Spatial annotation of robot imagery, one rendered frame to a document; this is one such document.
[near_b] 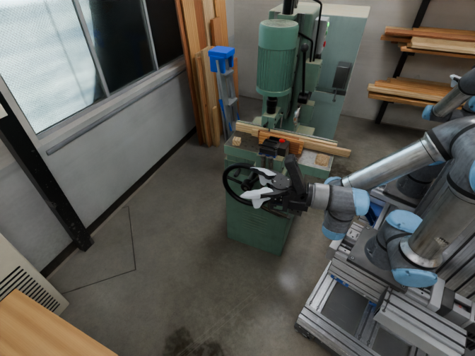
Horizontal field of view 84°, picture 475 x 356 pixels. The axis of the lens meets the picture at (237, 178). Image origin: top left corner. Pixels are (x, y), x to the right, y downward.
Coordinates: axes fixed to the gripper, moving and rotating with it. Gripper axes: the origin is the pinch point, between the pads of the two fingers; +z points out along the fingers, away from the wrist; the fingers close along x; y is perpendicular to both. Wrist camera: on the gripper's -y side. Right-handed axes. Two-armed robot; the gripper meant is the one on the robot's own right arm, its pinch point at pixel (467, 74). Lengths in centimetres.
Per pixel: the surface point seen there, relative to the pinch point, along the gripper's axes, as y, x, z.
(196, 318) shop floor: 108, -121, -134
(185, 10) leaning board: -38, -200, 39
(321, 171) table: 27, -62, -70
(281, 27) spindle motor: -38, -85, -62
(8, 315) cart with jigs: 48, -176, -182
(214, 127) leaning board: 72, -193, 37
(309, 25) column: -34, -79, -36
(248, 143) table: 20, -106, -63
